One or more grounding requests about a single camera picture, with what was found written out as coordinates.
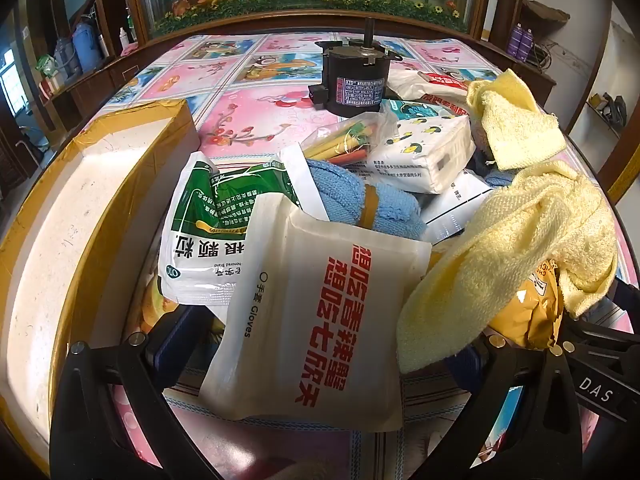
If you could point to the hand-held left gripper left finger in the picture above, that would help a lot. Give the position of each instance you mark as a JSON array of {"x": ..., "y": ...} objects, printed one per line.
[{"x": 172, "y": 355}]

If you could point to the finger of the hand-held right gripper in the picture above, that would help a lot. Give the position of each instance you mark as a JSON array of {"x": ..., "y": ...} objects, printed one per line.
[{"x": 605, "y": 332}]

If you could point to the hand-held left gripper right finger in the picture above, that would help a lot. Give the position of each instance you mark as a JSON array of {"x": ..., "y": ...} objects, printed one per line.
[{"x": 470, "y": 366}]

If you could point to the yellow snack packet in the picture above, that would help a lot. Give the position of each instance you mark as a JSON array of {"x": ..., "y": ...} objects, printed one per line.
[{"x": 525, "y": 310}]

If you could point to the white gloves packet red print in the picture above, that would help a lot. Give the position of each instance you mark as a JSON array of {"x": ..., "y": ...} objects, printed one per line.
[{"x": 300, "y": 335}]

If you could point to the large yellow towel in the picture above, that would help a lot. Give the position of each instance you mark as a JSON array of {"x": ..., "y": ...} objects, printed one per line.
[{"x": 500, "y": 240}]

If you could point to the green white granule sachet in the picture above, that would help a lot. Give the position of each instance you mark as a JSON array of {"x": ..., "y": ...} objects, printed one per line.
[{"x": 220, "y": 210}]

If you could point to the white desiccant packet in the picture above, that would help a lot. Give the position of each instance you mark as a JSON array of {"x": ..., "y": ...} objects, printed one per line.
[{"x": 450, "y": 205}]

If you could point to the yellow cardboard box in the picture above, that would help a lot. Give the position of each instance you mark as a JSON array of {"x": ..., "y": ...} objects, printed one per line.
[{"x": 75, "y": 210}]

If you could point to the blue towel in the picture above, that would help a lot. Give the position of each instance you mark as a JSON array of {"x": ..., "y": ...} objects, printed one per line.
[{"x": 340, "y": 190}]

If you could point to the lemon print tissue pack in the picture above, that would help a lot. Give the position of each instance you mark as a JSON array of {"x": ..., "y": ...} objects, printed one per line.
[{"x": 425, "y": 150}]

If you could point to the small yellow towel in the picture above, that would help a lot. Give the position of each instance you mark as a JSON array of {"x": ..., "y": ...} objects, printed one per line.
[{"x": 515, "y": 120}]

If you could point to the clear bag of coloured sticks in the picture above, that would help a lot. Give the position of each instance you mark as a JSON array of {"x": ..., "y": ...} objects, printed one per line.
[{"x": 350, "y": 137}]

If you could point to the teal cartoon tissue pack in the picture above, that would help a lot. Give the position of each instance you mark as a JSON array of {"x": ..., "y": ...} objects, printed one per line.
[{"x": 420, "y": 109}]

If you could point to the long white packet red label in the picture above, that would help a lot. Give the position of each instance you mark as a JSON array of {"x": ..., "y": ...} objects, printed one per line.
[{"x": 440, "y": 82}]

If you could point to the printed pink tablecloth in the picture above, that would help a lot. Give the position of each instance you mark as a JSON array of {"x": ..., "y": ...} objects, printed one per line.
[{"x": 225, "y": 90}]

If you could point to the wooden sideboard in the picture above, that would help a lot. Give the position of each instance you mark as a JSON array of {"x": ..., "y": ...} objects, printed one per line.
[{"x": 90, "y": 80}]

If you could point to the purple bottle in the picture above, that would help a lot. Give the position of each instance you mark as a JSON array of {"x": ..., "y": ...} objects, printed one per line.
[
  {"x": 527, "y": 45},
  {"x": 515, "y": 42}
]

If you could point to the black electric motor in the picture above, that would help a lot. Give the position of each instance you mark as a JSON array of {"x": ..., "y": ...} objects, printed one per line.
[{"x": 352, "y": 75}]

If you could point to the green bag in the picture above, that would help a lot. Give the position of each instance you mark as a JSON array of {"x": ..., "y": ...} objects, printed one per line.
[{"x": 47, "y": 65}]

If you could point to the grey thermos flask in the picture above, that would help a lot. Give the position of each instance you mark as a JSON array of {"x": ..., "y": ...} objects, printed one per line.
[{"x": 65, "y": 57}]

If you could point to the blue thermos flask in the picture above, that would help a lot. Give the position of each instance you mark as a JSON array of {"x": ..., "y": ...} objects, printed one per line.
[{"x": 84, "y": 42}]

